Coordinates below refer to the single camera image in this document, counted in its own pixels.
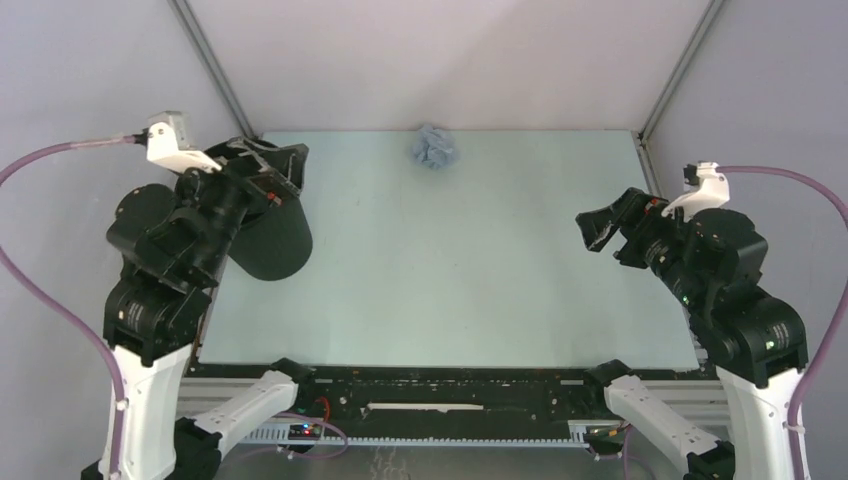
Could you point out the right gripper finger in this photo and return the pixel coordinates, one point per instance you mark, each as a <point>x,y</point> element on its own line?
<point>632,204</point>
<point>598,226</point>

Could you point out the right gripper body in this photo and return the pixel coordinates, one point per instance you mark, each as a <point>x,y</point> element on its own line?
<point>652,239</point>

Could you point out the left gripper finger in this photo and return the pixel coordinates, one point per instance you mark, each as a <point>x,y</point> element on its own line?
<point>287,165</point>
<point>237,154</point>

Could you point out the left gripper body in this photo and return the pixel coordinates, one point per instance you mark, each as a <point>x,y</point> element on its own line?
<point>229,196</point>

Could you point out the blue plastic trash bag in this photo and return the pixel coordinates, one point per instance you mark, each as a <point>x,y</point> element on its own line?
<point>434,148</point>

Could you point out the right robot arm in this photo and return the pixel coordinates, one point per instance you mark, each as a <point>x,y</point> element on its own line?
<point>710,259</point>

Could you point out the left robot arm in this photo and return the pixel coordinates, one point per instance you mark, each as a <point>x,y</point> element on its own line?
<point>174,242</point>

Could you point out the black trash bin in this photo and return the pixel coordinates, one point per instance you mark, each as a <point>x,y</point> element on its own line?
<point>278,261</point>

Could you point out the small circuit board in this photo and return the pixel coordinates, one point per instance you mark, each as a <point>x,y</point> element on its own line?
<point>304,431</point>

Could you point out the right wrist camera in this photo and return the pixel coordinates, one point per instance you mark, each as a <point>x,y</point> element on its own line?
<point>706,188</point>

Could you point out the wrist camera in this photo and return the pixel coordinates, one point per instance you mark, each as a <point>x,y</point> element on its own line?
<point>170,146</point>
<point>706,188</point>

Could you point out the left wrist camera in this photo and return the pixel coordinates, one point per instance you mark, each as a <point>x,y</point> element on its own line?
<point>170,146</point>

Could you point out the left corner frame post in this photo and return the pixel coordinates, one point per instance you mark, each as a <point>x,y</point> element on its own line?
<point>196,36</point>

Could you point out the corner frame post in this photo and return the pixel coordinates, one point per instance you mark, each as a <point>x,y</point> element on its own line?
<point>702,28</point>
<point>196,36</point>

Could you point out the right corner frame post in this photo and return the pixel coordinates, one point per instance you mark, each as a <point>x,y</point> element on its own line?
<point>702,28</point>

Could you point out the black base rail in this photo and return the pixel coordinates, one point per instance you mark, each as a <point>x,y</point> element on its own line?
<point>459,406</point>

